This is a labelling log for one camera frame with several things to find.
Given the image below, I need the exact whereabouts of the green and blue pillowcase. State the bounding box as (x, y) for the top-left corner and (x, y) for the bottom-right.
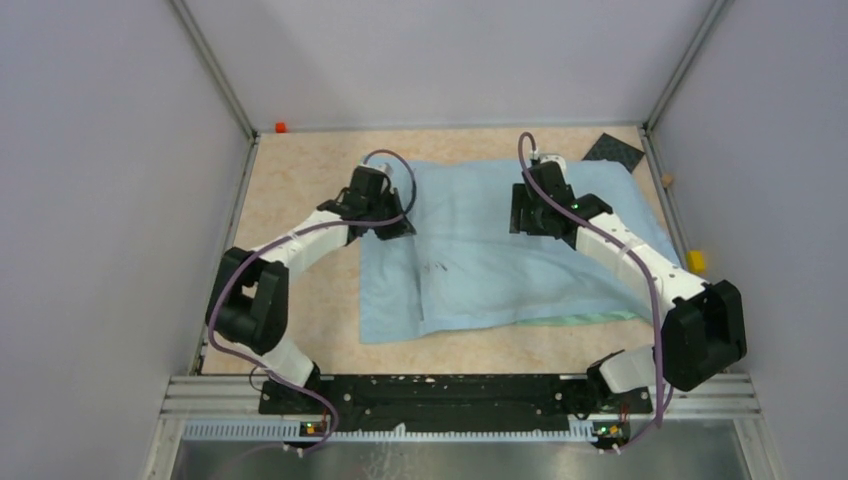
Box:
(359, 156), (650, 344)

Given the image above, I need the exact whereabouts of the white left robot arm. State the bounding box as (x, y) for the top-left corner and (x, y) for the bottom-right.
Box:
(206, 164), (415, 414)

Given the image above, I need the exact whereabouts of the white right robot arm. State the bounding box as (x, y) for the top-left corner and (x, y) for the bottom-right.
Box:
(510, 157), (748, 412)

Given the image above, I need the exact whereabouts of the black textured square mat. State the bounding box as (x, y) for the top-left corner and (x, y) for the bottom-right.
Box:
(582, 133), (645, 173)

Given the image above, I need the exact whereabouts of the small yellow block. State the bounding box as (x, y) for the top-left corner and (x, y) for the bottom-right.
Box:
(686, 250), (707, 275)

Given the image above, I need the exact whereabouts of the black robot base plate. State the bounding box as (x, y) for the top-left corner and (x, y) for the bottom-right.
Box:
(258, 374), (653, 433)

